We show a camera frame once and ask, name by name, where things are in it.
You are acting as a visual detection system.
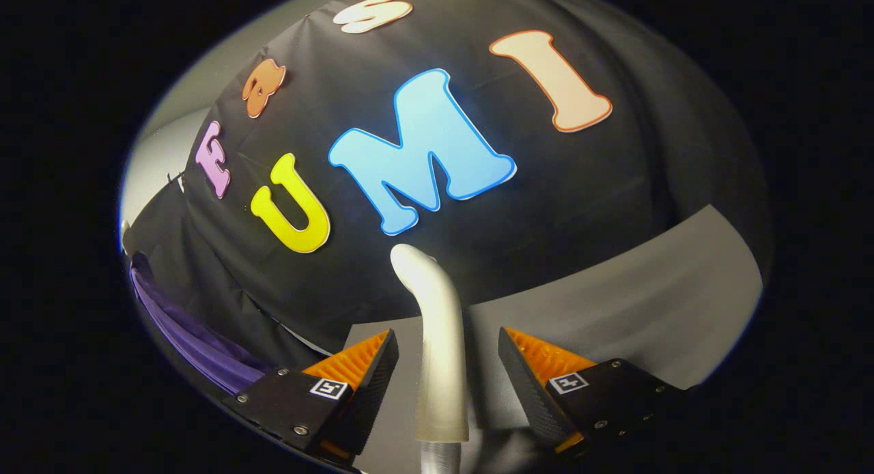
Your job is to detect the white garment steamer head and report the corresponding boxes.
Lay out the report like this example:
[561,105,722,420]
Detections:
[389,244,470,444]

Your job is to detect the purple jacket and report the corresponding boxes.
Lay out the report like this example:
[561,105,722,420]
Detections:
[130,252,270,396]

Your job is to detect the beige cabinet with dark top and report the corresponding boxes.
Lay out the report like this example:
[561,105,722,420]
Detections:
[341,204,764,474]

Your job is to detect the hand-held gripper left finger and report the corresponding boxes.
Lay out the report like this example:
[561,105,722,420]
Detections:
[222,329,400,469]

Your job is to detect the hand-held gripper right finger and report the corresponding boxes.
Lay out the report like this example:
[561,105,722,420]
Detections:
[497,326,687,461]

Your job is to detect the black backdrop cloth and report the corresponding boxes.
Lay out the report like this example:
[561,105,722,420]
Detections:
[123,0,772,379]

